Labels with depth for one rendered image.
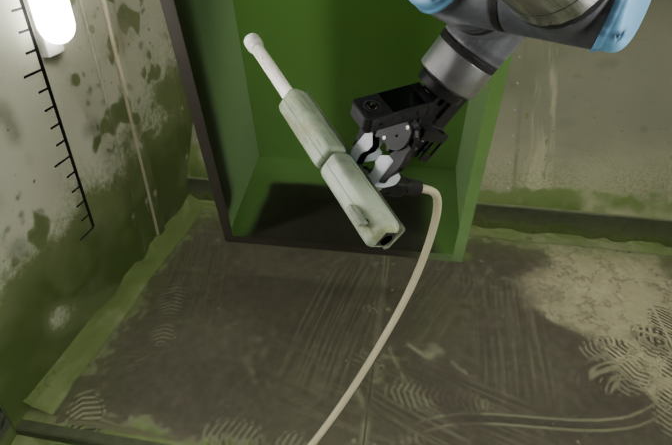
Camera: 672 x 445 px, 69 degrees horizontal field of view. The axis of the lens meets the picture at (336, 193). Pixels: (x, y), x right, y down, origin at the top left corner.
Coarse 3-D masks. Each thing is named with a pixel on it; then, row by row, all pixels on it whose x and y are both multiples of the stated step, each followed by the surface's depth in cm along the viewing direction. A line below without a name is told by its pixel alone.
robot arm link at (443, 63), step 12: (432, 48) 65; (444, 48) 63; (432, 60) 64; (444, 60) 63; (456, 60) 62; (432, 72) 64; (444, 72) 63; (456, 72) 62; (468, 72) 62; (480, 72) 62; (444, 84) 63; (456, 84) 63; (468, 84) 63; (480, 84) 64; (468, 96) 65
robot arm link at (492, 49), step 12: (444, 36) 63; (456, 36) 61; (468, 36) 60; (480, 36) 59; (492, 36) 59; (504, 36) 59; (516, 36) 60; (456, 48) 62; (468, 48) 61; (480, 48) 60; (492, 48) 60; (504, 48) 61; (468, 60) 61; (480, 60) 61; (492, 60) 62; (504, 60) 63; (492, 72) 64
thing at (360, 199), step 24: (264, 48) 89; (288, 96) 80; (288, 120) 79; (312, 120) 76; (312, 144) 75; (336, 144) 74; (336, 168) 71; (360, 168) 73; (336, 192) 71; (360, 192) 68; (384, 192) 79; (408, 192) 83; (360, 216) 66; (384, 216) 66
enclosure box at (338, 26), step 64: (192, 0) 96; (256, 0) 117; (320, 0) 115; (384, 0) 113; (192, 64) 98; (256, 64) 129; (320, 64) 127; (384, 64) 124; (256, 128) 144; (448, 128) 135; (256, 192) 139; (320, 192) 138; (448, 192) 137; (448, 256) 118
